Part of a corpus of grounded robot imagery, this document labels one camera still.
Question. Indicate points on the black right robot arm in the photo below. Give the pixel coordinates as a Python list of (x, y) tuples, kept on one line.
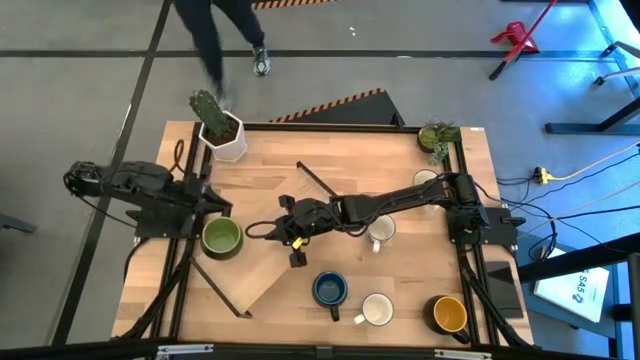
[(400, 197)]

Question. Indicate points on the green ceramic mug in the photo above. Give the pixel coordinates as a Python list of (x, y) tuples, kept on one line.
[(222, 237)]

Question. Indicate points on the green succulent plant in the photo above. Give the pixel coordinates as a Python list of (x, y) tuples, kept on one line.
[(442, 137)]

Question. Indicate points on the person's legs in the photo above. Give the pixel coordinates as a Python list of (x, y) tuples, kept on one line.
[(210, 30)]

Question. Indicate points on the white printed box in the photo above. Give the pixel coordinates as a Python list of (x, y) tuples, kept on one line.
[(572, 290)]

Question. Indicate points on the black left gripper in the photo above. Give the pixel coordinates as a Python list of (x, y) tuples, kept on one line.
[(192, 192)]

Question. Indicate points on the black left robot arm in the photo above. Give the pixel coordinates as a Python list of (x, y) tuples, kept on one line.
[(140, 185)]

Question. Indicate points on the black round plant pot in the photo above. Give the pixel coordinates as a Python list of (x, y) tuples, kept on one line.
[(424, 142)]

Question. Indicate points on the white mug blue floral print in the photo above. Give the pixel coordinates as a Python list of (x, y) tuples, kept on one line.
[(384, 229)]

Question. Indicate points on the green cactus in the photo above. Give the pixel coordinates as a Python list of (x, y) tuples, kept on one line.
[(210, 112)]

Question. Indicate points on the black flat tablet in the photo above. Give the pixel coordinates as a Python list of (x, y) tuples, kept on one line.
[(504, 290)]

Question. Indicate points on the hazard striped floor strip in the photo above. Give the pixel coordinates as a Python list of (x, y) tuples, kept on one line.
[(290, 3)]

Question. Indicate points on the black mug yellow interior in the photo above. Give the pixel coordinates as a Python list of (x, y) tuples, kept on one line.
[(448, 315)]

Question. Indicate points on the white hexagonal planter pot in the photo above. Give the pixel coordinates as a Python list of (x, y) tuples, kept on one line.
[(232, 147)]

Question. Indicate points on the dark blue ceramic mug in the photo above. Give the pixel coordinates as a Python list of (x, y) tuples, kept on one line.
[(330, 291)]

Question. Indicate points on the yellow power plug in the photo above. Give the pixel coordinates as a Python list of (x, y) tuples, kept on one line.
[(541, 175)]

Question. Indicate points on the black table frame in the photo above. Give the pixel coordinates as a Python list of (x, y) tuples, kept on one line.
[(325, 127)]

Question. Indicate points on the hazard striped black ramp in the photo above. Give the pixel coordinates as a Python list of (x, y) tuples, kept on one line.
[(350, 112)]

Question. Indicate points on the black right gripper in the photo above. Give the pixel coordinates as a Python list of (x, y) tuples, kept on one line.
[(312, 217)]

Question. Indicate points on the wooden shelf with black legs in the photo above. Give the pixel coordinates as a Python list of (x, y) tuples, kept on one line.
[(260, 270)]

